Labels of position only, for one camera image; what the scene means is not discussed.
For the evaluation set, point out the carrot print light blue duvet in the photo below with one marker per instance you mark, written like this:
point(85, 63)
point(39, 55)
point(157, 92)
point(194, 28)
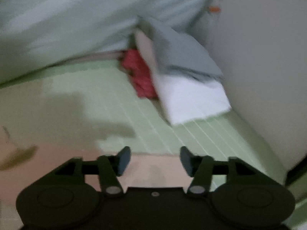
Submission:
point(72, 16)

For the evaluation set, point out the white bed board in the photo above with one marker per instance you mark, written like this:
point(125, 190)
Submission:
point(263, 57)

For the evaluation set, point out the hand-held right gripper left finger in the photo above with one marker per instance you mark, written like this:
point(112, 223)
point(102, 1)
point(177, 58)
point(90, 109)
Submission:
point(123, 161)

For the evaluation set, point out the folded white garment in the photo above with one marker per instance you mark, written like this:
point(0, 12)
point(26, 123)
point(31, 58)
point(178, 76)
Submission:
point(191, 100)

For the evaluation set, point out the red cloth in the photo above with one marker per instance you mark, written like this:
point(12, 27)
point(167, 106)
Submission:
point(139, 73)

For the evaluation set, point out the folded grey-blue garment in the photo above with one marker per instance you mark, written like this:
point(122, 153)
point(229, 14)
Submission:
point(182, 55)

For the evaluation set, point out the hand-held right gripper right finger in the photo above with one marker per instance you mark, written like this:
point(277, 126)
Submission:
point(186, 161)

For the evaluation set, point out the beige shirt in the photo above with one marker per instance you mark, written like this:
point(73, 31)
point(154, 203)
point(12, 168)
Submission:
point(153, 170)

